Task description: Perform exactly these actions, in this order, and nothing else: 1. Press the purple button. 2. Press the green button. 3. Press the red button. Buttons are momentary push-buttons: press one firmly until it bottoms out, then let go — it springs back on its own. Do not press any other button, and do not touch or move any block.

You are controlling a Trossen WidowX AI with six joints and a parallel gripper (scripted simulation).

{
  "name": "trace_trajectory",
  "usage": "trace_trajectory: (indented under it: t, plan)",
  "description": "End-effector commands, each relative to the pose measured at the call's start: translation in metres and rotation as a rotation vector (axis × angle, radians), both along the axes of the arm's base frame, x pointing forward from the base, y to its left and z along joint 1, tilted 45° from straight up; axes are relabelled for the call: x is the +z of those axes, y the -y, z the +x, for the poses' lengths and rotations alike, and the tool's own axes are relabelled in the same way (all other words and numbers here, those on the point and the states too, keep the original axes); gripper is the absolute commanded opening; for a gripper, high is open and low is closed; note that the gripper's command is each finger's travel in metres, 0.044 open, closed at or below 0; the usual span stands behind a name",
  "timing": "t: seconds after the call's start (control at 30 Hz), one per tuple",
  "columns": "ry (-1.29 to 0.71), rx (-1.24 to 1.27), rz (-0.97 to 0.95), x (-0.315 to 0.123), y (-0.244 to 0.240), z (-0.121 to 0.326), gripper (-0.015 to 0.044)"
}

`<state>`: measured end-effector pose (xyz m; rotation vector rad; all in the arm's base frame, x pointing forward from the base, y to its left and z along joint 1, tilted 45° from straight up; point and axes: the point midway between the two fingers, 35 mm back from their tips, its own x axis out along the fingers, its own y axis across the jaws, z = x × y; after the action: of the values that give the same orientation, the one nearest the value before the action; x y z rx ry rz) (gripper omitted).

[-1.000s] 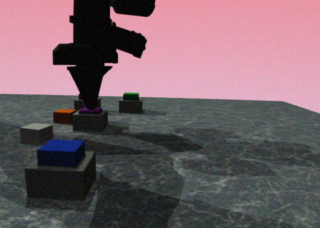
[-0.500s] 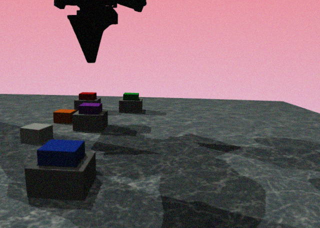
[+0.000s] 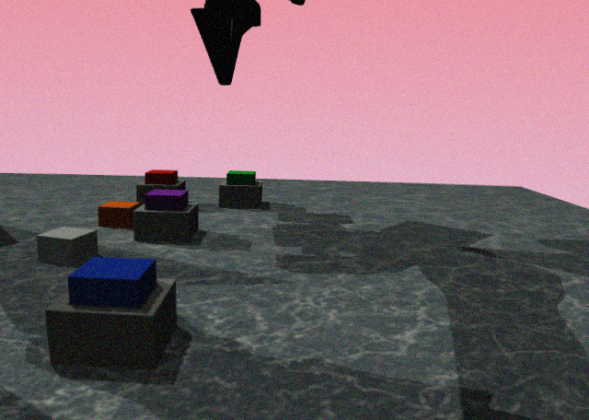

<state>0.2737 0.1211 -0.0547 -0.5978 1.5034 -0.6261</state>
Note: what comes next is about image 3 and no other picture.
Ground red button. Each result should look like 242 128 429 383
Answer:
136 169 185 205

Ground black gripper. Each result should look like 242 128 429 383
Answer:
191 0 261 86

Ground green button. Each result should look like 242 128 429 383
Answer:
218 170 262 208

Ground orange block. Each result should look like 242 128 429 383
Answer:
98 201 141 228

